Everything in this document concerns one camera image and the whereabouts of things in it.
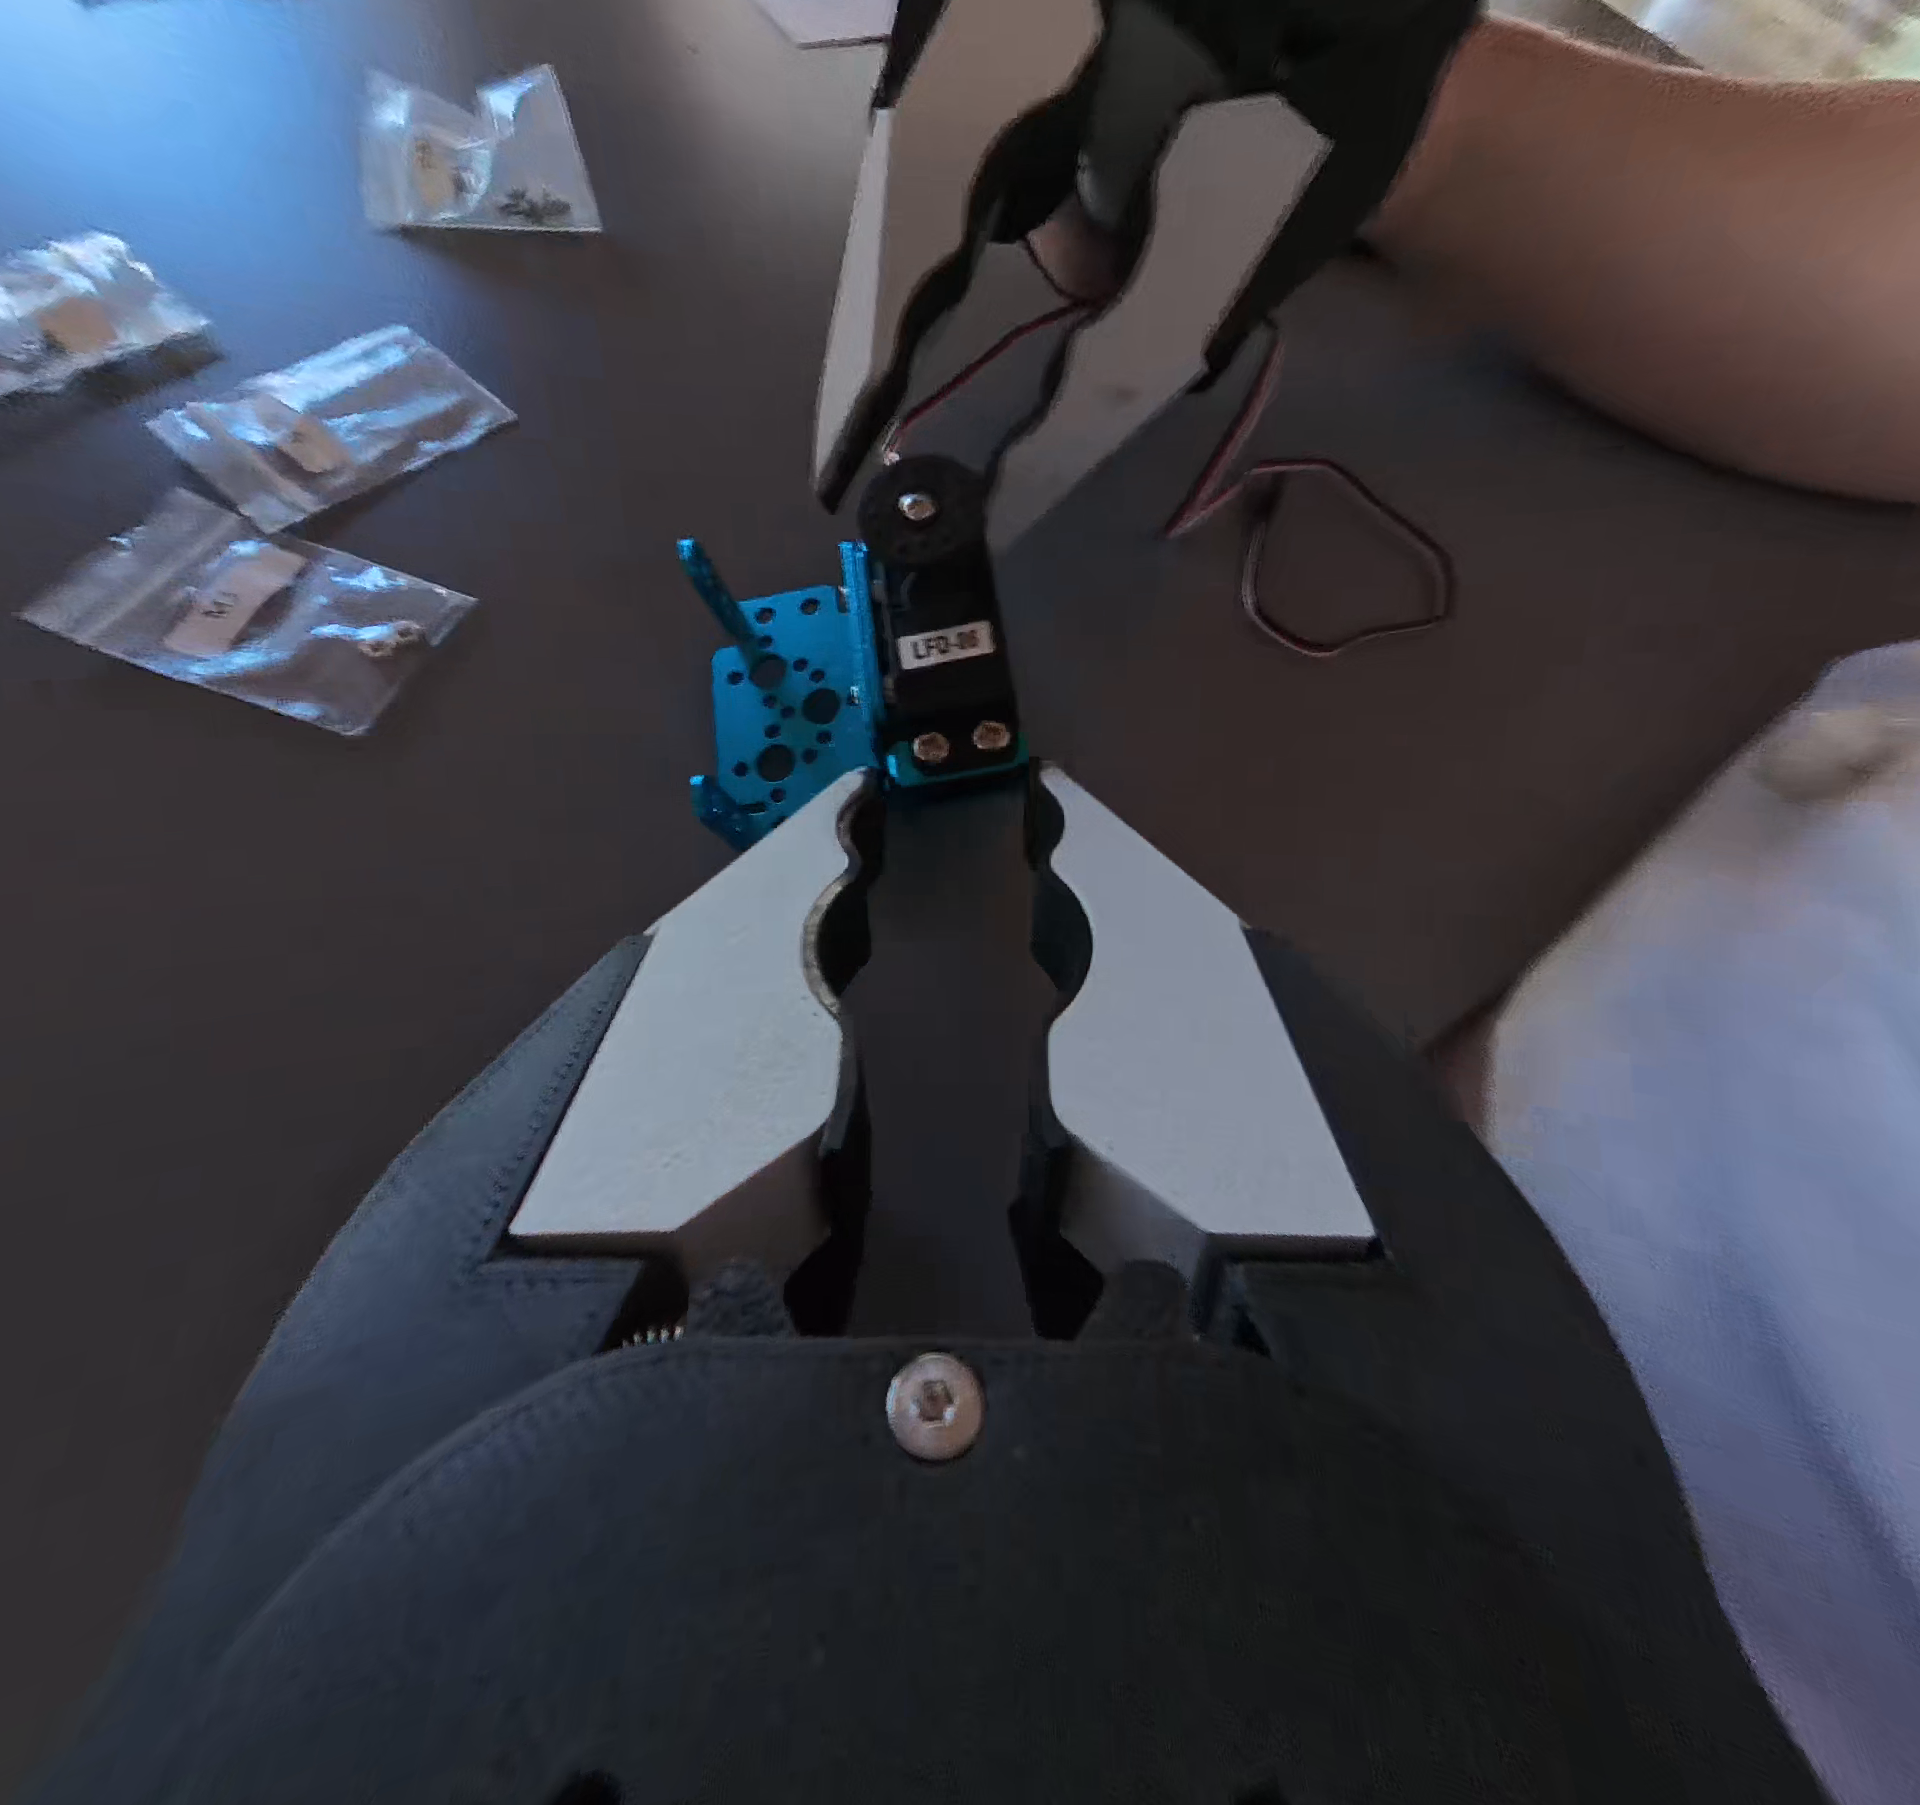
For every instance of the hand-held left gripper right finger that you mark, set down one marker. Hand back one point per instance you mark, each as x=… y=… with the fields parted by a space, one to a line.
x=1186 y=1070

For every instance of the clear bag with dark screws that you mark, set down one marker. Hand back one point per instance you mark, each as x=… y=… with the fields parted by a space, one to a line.
x=451 y=140

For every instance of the person's right forearm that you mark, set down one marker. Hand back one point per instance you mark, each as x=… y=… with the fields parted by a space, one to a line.
x=1680 y=276

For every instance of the person's right hand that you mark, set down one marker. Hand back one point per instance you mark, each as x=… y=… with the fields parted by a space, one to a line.
x=1082 y=253

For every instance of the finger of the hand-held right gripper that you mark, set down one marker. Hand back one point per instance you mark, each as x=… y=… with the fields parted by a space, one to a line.
x=1156 y=364
x=916 y=230

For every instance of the clear bag with two nuts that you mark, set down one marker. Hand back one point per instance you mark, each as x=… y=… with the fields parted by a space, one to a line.
x=226 y=606

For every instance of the white shirt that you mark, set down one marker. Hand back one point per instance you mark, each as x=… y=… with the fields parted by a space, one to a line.
x=1725 y=1085

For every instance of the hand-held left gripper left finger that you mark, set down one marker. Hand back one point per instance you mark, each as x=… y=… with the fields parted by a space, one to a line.
x=706 y=1055

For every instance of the dark grey desk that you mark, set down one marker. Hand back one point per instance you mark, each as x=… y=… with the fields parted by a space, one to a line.
x=375 y=935

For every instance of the black servo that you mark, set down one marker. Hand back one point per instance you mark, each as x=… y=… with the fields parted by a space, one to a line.
x=961 y=703

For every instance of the clear bag with white label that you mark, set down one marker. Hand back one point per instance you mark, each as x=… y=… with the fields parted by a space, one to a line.
x=329 y=419

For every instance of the crumpled clear plastic bag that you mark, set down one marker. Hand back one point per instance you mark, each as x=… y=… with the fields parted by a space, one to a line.
x=91 y=306

